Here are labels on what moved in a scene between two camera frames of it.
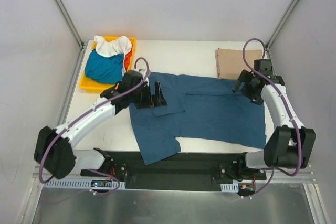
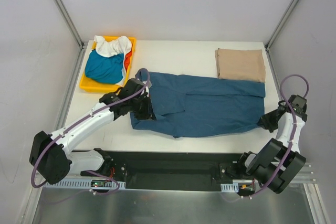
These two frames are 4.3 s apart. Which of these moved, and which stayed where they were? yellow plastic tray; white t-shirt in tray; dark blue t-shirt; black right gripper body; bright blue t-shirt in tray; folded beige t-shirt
Moved: dark blue t-shirt; black right gripper body
Stayed: bright blue t-shirt in tray; yellow plastic tray; folded beige t-shirt; white t-shirt in tray
